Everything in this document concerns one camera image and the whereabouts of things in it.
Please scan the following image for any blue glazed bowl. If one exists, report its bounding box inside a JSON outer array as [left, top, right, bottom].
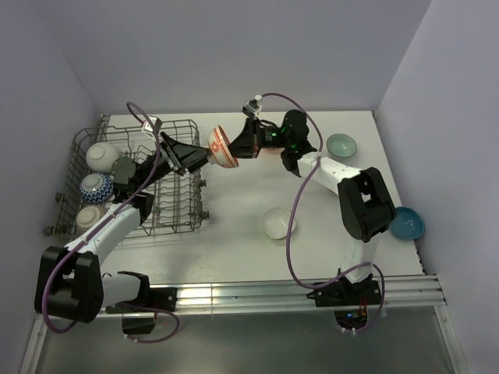
[[389, 206, 425, 241]]

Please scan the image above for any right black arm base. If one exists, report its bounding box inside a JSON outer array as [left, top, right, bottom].
[[306, 274, 382, 307]]

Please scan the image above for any purple cable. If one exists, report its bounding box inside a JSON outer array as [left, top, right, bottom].
[[285, 92, 387, 335], [41, 101, 181, 344]]

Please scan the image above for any grey wire dish rack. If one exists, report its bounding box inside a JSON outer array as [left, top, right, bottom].
[[43, 116, 209, 242]]

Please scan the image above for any white bowl orange outside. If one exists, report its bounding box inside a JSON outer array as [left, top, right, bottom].
[[262, 148, 283, 155]]

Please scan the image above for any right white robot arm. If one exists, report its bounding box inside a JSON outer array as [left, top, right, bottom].
[[229, 108, 396, 304]]

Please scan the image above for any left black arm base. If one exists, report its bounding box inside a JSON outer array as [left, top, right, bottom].
[[104, 287, 178, 339]]

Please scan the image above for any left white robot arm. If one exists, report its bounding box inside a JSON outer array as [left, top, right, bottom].
[[34, 132, 216, 333]]

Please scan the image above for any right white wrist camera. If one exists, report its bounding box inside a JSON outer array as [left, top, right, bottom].
[[242, 95, 263, 118]]

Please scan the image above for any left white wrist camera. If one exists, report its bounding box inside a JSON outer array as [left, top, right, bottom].
[[141, 116, 162, 139]]

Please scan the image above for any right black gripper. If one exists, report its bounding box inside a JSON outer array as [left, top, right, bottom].
[[221, 117, 291, 160]]

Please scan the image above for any plain white round bowl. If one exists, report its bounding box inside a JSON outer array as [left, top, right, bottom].
[[86, 142, 119, 174]]

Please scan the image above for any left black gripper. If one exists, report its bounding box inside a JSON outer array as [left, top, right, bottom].
[[138, 132, 215, 191]]

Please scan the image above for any orange floral pattern bowl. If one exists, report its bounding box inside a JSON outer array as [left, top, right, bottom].
[[207, 125, 239, 168]]

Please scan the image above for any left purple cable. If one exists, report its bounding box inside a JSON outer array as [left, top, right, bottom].
[[41, 101, 181, 344]]

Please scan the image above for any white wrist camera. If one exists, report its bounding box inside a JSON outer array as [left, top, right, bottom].
[[242, 95, 263, 118], [141, 116, 162, 139]]

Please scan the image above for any aluminium mounting rail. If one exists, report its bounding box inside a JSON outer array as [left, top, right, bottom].
[[34, 274, 448, 320]]

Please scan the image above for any white square bowl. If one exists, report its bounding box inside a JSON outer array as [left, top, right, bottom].
[[260, 206, 291, 240]]

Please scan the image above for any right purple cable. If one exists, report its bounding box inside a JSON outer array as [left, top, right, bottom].
[[285, 92, 387, 335]]

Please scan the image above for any brown geometric pattern bowl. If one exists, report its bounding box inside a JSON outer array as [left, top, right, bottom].
[[76, 205, 106, 230]]

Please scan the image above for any pale teal bowl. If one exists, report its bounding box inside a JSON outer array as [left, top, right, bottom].
[[326, 133, 358, 158]]

